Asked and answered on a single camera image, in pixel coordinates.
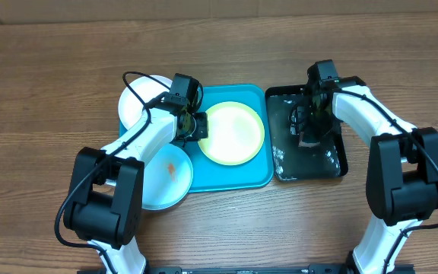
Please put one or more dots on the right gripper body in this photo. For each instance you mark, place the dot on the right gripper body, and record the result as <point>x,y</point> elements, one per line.
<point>320,121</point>

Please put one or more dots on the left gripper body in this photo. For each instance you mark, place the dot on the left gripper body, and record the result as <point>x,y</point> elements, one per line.
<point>198,129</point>

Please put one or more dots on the green scrubbing sponge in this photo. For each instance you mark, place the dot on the green scrubbing sponge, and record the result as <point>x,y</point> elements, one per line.
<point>308,138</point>

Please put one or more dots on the yellow-green plate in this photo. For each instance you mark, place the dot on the yellow-green plate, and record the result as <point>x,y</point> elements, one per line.
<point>236,134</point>

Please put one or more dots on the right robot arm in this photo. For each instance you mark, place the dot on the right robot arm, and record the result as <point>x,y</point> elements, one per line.
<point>402,171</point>

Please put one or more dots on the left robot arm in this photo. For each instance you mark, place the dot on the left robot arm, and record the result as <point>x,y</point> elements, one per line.
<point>102,209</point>

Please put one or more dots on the black plastic tray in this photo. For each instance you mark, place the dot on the black plastic tray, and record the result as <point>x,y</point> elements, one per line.
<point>292,162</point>

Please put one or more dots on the light blue plate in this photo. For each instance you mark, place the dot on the light blue plate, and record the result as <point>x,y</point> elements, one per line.
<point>167,179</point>

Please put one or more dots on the white plate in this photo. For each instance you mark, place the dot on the white plate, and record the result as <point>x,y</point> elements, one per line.
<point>129,106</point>

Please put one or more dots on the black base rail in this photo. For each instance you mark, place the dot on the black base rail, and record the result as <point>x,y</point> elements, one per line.
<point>311,269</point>

